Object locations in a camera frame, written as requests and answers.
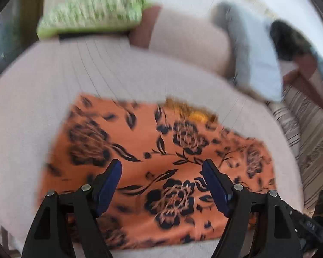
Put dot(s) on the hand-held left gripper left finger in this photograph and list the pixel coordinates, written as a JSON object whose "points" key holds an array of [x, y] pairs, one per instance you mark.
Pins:
{"points": [[109, 186]]}

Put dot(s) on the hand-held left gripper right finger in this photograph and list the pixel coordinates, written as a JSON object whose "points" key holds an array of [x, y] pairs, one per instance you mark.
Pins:
{"points": [[217, 189]]}

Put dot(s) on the orange floral shirt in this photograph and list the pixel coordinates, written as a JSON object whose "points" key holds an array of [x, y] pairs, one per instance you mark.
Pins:
{"points": [[156, 139]]}

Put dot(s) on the striped beige blanket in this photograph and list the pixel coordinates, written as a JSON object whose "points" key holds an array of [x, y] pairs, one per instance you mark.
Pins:
{"points": [[312, 139]]}

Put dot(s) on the light blue pillow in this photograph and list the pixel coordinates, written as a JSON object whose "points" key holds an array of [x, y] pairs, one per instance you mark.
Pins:
{"points": [[255, 59]]}

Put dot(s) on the pink bolster cushion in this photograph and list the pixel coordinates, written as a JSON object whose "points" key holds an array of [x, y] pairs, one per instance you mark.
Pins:
{"points": [[188, 40]]}

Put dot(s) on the dark furry garment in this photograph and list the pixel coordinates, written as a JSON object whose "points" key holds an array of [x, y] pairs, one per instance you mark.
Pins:
{"points": [[288, 40]]}

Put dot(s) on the wooden door with patterned glass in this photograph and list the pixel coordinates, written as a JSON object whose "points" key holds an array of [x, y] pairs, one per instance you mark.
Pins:
{"points": [[5, 32]]}

